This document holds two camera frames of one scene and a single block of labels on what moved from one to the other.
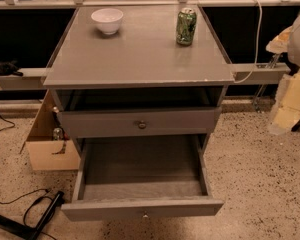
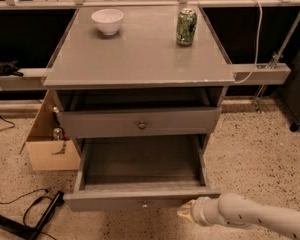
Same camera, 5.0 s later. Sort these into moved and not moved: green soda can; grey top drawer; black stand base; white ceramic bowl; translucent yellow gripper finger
Moved: translucent yellow gripper finger
Not moved: green soda can; white ceramic bowl; black stand base; grey top drawer
